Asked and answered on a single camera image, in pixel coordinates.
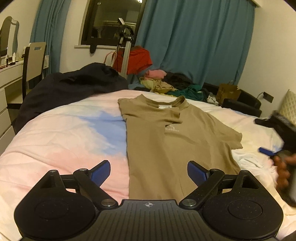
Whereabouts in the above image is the white dresser desk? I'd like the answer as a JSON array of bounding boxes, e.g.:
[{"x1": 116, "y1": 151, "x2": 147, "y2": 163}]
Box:
[{"x1": 1, "y1": 61, "x2": 23, "y2": 155}]

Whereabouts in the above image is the beige black chair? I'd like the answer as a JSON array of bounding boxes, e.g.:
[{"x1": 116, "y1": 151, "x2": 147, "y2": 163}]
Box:
[{"x1": 6, "y1": 41, "x2": 47, "y2": 110}]

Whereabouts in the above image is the black jacket on bed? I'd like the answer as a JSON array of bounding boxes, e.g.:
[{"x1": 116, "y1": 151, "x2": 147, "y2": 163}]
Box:
[{"x1": 15, "y1": 63, "x2": 128, "y2": 133}]

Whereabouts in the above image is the red garment on rack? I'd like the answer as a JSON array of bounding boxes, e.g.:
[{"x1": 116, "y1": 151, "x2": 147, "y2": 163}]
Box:
[{"x1": 113, "y1": 46, "x2": 152, "y2": 75}]

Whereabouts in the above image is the right blue curtain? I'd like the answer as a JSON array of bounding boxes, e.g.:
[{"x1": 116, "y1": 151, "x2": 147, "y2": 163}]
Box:
[{"x1": 136, "y1": 0, "x2": 255, "y2": 85}]

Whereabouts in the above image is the person's right hand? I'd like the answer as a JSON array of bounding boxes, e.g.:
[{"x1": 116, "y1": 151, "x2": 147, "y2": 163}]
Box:
[{"x1": 273, "y1": 154, "x2": 295, "y2": 193}]

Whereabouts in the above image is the blue curtain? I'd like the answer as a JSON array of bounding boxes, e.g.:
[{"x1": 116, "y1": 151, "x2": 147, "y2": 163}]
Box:
[
  {"x1": 136, "y1": 0, "x2": 255, "y2": 85},
  {"x1": 30, "y1": 0, "x2": 71, "y2": 76}
]

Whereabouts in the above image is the left blue curtain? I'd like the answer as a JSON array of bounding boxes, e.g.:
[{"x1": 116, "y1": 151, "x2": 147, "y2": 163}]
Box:
[{"x1": 30, "y1": 0, "x2": 71, "y2": 76}]

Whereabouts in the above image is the black garment in pile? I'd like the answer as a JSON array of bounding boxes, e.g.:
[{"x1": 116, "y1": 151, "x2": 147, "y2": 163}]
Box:
[{"x1": 163, "y1": 72, "x2": 202, "y2": 91}]

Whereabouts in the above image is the dark window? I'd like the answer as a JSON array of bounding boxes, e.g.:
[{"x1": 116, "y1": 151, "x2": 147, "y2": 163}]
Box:
[{"x1": 80, "y1": 0, "x2": 147, "y2": 46}]

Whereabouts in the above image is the pink folded garment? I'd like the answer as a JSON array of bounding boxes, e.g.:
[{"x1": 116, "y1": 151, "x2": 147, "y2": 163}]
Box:
[{"x1": 144, "y1": 69, "x2": 167, "y2": 79}]

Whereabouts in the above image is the wall power socket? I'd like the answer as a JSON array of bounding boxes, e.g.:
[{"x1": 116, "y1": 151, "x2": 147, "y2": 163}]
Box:
[{"x1": 263, "y1": 92, "x2": 274, "y2": 103}]

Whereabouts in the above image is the green garment in pile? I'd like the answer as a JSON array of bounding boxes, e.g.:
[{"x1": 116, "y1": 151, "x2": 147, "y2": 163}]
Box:
[{"x1": 166, "y1": 84, "x2": 204, "y2": 101}]

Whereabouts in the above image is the pastel bed duvet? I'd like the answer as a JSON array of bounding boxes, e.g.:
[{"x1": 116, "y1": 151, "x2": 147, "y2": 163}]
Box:
[{"x1": 1, "y1": 90, "x2": 295, "y2": 240}]

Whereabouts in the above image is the silver metal rack stand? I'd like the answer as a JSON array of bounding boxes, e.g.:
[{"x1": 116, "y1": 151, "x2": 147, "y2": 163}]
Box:
[{"x1": 115, "y1": 18, "x2": 134, "y2": 79}]

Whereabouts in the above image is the brown paper bag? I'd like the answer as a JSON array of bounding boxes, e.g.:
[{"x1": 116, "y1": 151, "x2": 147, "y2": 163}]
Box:
[{"x1": 216, "y1": 83, "x2": 241, "y2": 105}]

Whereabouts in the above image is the wavy black mirror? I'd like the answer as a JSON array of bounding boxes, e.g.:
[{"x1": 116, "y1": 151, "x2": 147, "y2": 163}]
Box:
[{"x1": 1, "y1": 16, "x2": 20, "y2": 58}]

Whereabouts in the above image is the quilted beige pillow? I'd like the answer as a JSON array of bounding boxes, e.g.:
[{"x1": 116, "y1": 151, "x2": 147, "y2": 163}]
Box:
[{"x1": 279, "y1": 90, "x2": 296, "y2": 125}]

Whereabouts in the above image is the black armchair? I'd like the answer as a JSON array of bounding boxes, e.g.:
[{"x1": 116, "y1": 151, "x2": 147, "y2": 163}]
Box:
[{"x1": 203, "y1": 83, "x2": 262, "y2": 117}]

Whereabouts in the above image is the tan t-shirt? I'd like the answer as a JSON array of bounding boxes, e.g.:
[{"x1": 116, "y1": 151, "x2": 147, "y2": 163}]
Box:
[{"x1": 118, "y1": 95, "x2": 242, "y2": 201}]

